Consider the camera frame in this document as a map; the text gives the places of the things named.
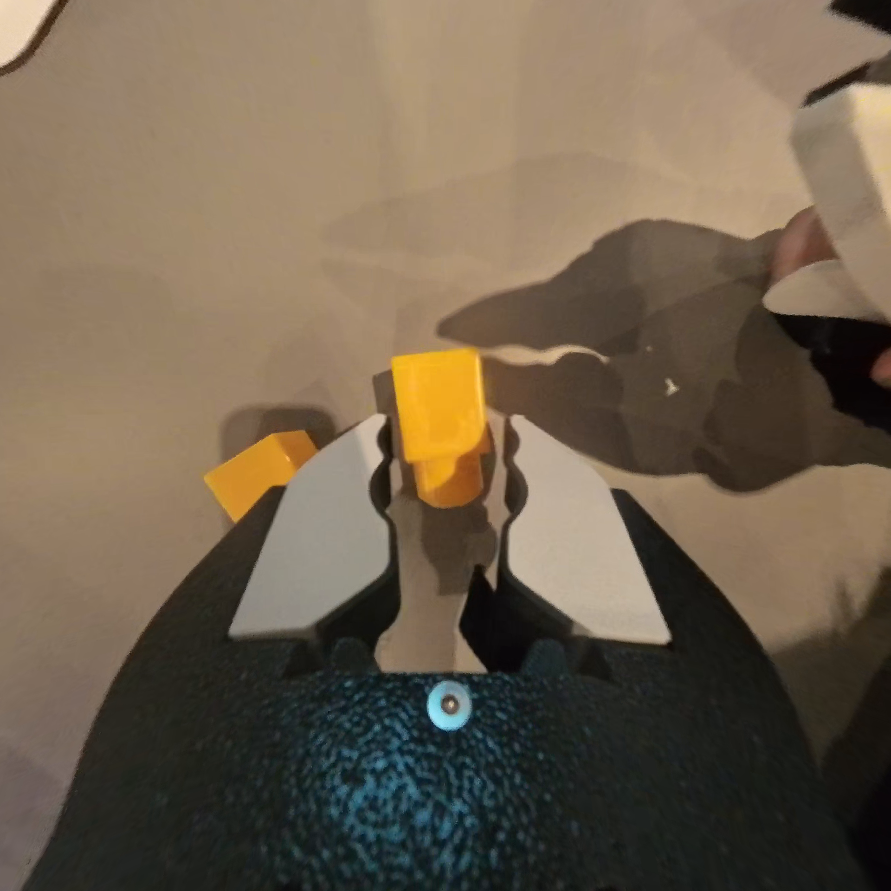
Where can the person's right hand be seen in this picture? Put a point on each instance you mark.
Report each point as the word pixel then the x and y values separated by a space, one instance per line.
pixel 800 243

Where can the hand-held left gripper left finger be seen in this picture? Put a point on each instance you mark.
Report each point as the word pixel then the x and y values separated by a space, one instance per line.
pixel 320 543

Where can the yellow one-stud block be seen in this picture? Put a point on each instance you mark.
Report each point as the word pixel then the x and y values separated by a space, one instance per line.
pixel 257 466
pixel 435 411

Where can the acrylic sign stand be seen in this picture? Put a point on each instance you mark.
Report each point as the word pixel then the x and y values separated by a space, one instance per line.
pixel 21 28

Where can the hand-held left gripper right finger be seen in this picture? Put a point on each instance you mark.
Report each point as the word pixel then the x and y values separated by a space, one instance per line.
pixel 578 550

